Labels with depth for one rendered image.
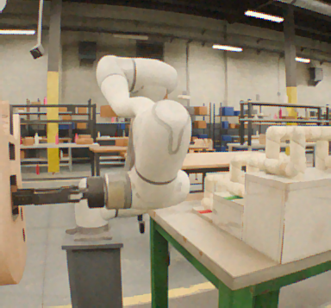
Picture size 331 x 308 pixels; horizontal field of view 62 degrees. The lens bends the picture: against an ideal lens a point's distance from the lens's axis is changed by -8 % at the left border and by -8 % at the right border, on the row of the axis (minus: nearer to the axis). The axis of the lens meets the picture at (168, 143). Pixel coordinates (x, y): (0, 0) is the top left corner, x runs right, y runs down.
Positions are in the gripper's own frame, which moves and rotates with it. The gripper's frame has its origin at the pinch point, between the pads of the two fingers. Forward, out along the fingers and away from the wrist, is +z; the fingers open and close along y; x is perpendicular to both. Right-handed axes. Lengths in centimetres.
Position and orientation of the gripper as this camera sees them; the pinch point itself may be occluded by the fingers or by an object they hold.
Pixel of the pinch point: (15, 197)
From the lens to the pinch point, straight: 72.3
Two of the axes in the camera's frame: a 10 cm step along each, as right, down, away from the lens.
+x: -0.5, -10.0, 0.5
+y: -3.4, 0.7, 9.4
